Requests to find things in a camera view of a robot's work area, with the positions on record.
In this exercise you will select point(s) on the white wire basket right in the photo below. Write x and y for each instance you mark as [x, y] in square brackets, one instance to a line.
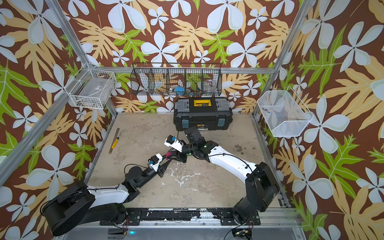
[285, 113]

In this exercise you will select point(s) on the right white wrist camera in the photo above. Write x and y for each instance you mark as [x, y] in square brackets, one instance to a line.
[174, 142]

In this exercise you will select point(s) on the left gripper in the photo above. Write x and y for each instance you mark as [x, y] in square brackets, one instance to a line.
[163, 168]

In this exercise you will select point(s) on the blue object in basket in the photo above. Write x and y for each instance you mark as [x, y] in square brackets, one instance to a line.
[180, 91]

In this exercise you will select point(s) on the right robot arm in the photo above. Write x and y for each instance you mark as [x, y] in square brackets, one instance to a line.
[261, 184]

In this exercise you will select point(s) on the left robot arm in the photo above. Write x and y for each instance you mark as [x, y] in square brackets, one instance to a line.
[80, 204]

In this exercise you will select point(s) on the magenta paint jar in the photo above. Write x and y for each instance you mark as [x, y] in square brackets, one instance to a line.
[168, 155]

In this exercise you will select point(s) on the white wire basket left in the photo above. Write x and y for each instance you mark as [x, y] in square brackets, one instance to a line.
[91, 87]

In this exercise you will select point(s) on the yellow handled metal file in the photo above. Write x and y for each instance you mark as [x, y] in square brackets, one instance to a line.
[115, 141]

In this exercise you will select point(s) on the black wire basket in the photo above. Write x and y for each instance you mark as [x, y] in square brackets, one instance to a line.
[197, 79]

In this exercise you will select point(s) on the white wire basket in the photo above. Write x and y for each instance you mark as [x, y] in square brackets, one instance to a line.
[91, 87]
[285, 113]

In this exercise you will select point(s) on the black toolbox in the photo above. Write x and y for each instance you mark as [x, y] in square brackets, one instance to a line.
[214, 113]

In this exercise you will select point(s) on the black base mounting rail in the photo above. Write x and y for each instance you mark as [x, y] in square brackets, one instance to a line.
[203, 216]

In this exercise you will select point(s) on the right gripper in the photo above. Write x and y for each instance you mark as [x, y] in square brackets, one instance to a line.
[180, 157]

